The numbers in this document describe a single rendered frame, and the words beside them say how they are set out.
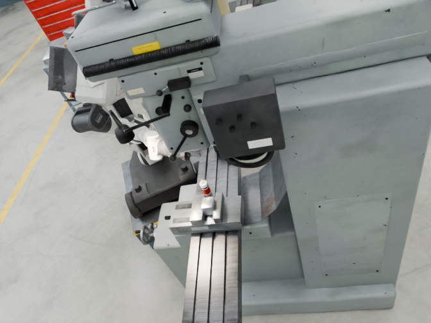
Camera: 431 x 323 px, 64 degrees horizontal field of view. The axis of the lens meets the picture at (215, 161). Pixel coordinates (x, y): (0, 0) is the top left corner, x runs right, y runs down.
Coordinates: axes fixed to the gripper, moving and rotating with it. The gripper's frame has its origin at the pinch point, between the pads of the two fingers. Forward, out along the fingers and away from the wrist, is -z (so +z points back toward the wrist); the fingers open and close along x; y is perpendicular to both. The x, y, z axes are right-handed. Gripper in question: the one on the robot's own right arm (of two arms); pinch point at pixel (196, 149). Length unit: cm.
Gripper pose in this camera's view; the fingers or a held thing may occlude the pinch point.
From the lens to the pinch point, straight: 155.6
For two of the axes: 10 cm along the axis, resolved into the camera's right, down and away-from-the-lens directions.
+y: 2.6, 6.7, 6.9
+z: -9.0, -0.9, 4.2
